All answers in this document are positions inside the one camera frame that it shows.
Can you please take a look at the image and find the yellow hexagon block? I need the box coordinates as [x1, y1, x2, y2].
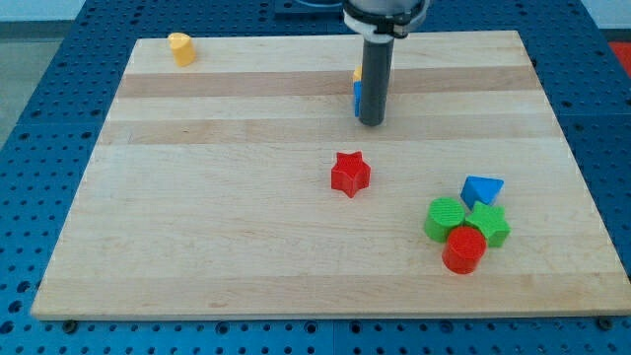
[352, 65, 362, 82]

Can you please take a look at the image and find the blue triangle block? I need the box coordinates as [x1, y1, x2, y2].
[460, 176, 504, 210]

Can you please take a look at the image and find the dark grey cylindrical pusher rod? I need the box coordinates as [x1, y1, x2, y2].
[359, 39, 394, 126]

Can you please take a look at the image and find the wooden board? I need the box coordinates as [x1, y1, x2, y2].
[32, 31, 630, 320]

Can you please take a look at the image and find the blue cube block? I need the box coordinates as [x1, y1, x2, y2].
[353, 81, 362, 117]

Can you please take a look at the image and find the red star block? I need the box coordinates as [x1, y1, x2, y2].
[330, 151, 371, 198]

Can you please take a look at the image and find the green cylinder block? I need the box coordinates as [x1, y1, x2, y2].
[423, 197, 465, 243]

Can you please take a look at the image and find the yellow heart block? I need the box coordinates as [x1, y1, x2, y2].
[167, 33, 196, 67]

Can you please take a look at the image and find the red cylinder block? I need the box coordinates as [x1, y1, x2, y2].
[442, 226, 487, 274]

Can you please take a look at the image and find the green star block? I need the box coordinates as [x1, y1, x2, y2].
[464, 201, 511, 248]

